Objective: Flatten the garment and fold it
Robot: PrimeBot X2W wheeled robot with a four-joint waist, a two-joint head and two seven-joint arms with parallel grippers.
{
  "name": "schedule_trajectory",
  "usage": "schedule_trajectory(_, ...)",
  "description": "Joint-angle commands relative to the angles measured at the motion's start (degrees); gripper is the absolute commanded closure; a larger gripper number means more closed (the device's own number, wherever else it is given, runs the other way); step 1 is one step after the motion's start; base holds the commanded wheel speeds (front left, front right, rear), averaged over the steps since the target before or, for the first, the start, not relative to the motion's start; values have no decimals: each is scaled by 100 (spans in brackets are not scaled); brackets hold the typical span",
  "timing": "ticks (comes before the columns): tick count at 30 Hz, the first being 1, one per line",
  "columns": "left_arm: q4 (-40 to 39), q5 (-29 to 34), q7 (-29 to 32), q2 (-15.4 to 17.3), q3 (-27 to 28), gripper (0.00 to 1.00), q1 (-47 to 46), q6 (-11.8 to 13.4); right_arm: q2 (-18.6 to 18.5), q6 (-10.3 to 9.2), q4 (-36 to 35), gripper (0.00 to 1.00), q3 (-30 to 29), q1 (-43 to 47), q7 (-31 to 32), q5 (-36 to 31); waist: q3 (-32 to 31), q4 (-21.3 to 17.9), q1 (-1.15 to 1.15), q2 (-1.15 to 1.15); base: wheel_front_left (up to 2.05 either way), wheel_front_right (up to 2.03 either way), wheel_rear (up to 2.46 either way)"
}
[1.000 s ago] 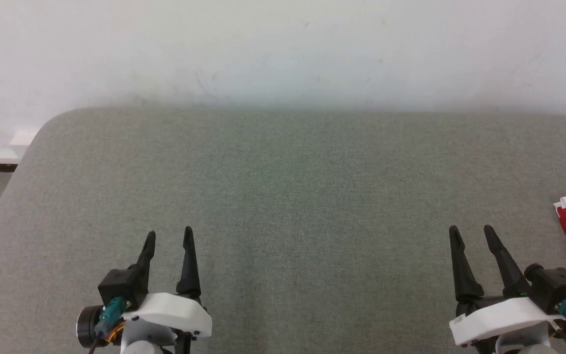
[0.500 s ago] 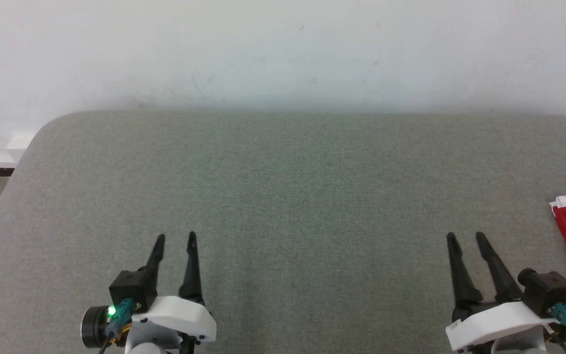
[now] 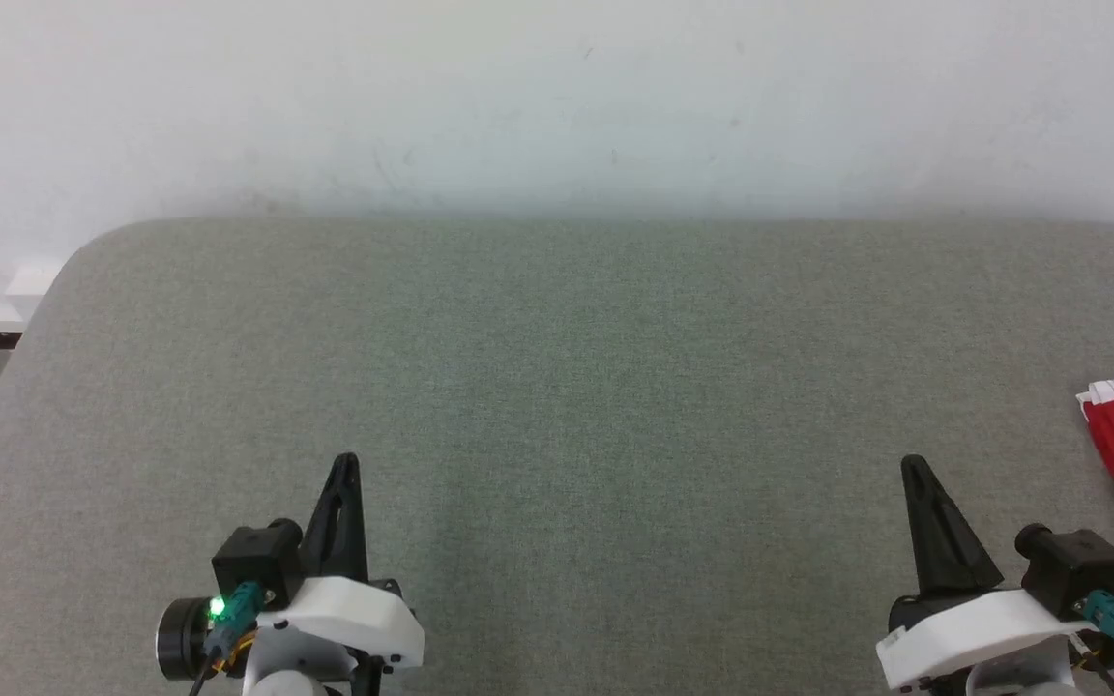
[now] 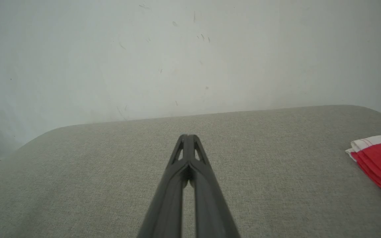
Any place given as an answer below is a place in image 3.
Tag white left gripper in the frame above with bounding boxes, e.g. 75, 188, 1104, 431
249, 452, 426, 680

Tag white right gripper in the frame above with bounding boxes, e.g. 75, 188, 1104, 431
874, 454, 1101, 693

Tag black left cable, teal connector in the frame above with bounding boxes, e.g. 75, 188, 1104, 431
188, 580, 266, 696

